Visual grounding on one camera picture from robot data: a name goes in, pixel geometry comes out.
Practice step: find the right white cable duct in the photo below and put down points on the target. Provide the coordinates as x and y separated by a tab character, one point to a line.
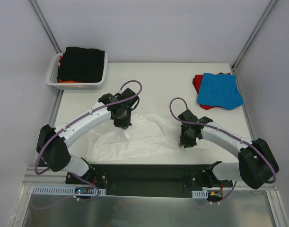
200	194

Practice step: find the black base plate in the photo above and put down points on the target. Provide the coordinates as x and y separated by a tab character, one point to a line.
174	181

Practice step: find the aluminium rail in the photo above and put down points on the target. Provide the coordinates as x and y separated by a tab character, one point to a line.
59	178

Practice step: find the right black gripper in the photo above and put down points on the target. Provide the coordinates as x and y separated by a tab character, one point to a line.
187	142

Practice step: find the white cable duct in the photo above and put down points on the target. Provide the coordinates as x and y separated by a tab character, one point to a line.
200	194
64	190

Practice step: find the white plastic basket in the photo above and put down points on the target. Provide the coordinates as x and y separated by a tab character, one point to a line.
51	77

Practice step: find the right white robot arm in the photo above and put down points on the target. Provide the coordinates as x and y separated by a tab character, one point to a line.
255	164

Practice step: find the black t shirt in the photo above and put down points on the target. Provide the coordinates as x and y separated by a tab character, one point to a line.
81	65

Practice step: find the white t shirt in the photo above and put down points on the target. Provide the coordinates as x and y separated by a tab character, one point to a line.
149	135

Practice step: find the blue t shirt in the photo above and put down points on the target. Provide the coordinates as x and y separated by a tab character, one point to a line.
220	92

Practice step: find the left white cable duct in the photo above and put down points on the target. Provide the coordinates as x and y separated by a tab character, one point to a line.
64	190

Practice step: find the pink t shirt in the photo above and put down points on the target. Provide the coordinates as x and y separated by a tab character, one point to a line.
59	62

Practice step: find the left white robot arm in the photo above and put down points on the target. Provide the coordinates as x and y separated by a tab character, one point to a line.
53	143

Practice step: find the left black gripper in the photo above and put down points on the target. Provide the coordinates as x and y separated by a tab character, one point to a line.
123	123

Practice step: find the red t shirt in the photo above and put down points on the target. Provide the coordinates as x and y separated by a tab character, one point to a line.
197	81

